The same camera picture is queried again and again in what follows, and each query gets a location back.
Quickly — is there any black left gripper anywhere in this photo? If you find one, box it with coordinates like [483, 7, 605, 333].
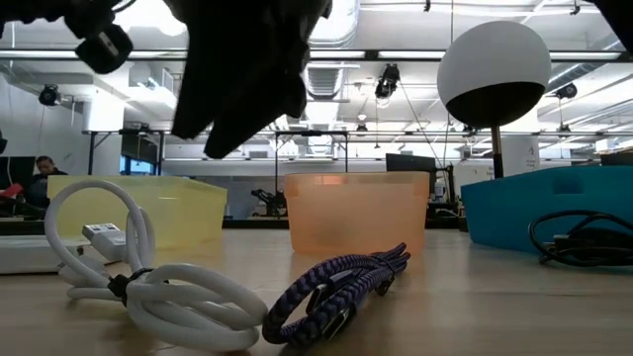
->
[165, 0, 333, 160]

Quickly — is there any white USB cable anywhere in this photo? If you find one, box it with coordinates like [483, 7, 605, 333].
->
[44, 178, 269, 353]

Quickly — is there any purple braided cable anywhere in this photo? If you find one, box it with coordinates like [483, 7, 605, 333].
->
[261, 241, 411, 347]

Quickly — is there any white cardboard box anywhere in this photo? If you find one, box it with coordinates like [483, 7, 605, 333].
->
[0, 234, 93, 275]

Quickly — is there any yellow translucent plastic bin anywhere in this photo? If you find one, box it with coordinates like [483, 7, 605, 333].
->
[46, 175, 228, 251]

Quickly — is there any orange translucent plastic bin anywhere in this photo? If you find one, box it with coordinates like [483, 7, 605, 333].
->
[284, 171, 430, 257]

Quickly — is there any blue plastic bin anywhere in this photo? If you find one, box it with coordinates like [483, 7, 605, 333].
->
[460, 165, 633, 256]

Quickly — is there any black ceiling track light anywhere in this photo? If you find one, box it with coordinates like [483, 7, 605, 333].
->
[38, 83, 62, 108]
[554, 82, 579, 101]
[374, 62, 402, 100]

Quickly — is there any black computer monitor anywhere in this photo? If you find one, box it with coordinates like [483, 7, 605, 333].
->
[385, 152, 438, 174]

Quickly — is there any person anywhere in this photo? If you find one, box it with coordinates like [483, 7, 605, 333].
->
[25, 155, 69, 209]

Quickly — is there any white black globe lamp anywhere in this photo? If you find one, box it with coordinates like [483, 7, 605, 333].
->
[436, 20, 552, 179]

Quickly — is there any black metal background frame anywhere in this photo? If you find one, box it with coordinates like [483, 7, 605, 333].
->
[87, 128, 166, 177]
[273, 130, 350, 199]

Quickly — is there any black coiled cable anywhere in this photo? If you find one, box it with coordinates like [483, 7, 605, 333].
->
[527, 210, 633, 268]

